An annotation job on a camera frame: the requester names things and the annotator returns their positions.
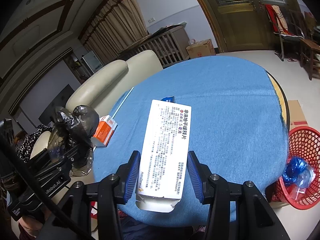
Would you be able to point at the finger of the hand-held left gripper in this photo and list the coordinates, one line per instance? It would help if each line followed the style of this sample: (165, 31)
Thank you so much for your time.
(72, 152)

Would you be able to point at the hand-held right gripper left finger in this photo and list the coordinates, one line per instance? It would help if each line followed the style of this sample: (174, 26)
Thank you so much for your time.
(132, 177)

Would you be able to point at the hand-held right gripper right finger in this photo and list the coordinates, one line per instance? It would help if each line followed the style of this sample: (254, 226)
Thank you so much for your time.
(196, 177)

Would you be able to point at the black plastic bag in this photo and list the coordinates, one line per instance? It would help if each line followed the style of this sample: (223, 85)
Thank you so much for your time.
(82, 120)

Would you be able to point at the white medicine box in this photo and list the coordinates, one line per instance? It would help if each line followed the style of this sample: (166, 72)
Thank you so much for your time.
(165, 142)

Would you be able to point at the blue foil wrapper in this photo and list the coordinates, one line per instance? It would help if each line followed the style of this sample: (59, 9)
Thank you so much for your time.
(295, 167)

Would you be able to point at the red plastic mesh basket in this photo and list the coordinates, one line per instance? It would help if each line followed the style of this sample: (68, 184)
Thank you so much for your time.
(303, 195)

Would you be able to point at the orange white box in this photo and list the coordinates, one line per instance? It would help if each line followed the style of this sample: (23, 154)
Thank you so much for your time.
(103, 132)

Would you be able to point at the black white patterned cloth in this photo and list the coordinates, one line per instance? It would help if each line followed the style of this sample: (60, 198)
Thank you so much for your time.
(32, 142)

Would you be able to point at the person's dark pants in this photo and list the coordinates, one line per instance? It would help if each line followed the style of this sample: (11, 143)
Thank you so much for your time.
(140, 230)

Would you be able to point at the black television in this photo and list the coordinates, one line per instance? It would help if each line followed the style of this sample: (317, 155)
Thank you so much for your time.
(60, 100)

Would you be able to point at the thin white stick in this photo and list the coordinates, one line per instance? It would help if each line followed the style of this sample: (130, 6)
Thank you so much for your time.
(125, 99)

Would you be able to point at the blue medicine box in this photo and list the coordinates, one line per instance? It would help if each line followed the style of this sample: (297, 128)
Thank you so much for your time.
(168, 99)

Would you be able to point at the dark display cabinet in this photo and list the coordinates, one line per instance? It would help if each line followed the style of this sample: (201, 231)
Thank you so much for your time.
(75, 67)

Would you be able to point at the beige leather sofa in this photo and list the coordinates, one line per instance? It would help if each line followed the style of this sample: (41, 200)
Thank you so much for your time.
(112, 75)

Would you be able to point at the white standing appliance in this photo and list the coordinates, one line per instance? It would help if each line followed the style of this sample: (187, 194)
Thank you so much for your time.
(92, 61)

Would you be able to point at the flat cardboard sheet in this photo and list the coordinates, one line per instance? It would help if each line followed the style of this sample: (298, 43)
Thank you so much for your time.
(296, 112)

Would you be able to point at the brown cardboard box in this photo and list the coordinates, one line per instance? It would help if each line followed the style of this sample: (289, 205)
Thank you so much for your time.
(200, 50)

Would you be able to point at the wooden slatted crib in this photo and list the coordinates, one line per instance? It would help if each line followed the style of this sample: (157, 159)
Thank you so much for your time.
(172, 45)

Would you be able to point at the beige curtain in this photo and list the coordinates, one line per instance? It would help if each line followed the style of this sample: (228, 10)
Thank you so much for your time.
(120, 22)

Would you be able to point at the pink slipper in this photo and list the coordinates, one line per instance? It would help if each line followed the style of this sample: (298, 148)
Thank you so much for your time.
(292, 60)

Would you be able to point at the wooden double door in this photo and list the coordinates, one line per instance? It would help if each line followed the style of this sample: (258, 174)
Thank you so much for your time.
(237, 30)

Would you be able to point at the dark wooden chair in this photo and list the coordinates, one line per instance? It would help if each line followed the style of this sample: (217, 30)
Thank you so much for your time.
(310, 45)

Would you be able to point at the red striped blanket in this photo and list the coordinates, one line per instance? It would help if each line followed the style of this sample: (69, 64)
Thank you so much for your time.
(275, 17)

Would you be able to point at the white wall socket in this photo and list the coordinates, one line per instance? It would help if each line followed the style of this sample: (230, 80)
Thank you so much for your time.
(151, 20)

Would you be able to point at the metal frame chair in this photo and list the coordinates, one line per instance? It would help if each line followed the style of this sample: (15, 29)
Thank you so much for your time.
(287, 38)

